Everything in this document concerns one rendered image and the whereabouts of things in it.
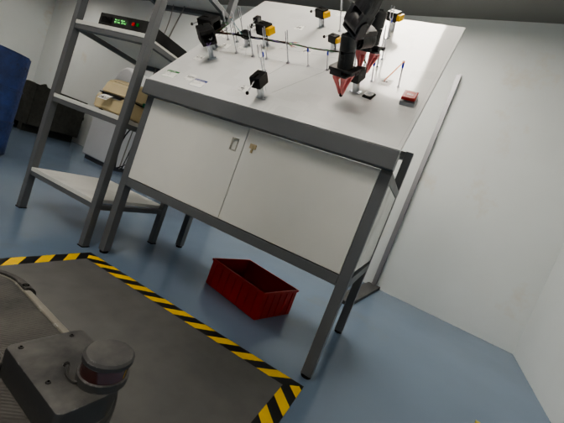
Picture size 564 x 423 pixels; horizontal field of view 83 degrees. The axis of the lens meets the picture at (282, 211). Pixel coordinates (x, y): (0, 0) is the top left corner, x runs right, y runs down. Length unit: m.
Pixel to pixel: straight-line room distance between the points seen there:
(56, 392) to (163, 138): 1.23
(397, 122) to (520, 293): 2.30
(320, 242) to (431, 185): 2.22
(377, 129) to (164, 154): 0.93
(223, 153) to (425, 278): 2.37
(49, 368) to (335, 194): 0.92
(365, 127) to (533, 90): 2.47
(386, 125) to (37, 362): 1.12
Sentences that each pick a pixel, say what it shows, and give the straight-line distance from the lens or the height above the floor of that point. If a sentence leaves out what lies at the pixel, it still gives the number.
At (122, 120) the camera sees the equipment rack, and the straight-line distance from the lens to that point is 1.74.
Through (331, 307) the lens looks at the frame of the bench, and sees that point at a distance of 1.20.
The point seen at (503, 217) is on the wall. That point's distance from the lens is 3.26.
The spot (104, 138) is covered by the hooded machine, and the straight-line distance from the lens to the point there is 4.95.
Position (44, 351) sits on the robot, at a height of 0.28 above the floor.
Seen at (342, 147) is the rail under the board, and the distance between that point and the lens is 1.16.
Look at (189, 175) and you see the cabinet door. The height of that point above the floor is 0.52.
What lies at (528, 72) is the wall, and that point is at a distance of 3.60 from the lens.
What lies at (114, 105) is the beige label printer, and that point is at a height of 0.70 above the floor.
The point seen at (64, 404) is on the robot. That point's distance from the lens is 0.54.
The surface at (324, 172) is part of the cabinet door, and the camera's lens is 1.19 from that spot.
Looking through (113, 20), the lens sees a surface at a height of 1.10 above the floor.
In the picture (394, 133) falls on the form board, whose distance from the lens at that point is 1.21.
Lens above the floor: 0.64
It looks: 5 degrees down
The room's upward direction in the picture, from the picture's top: 21 degrees clockwise
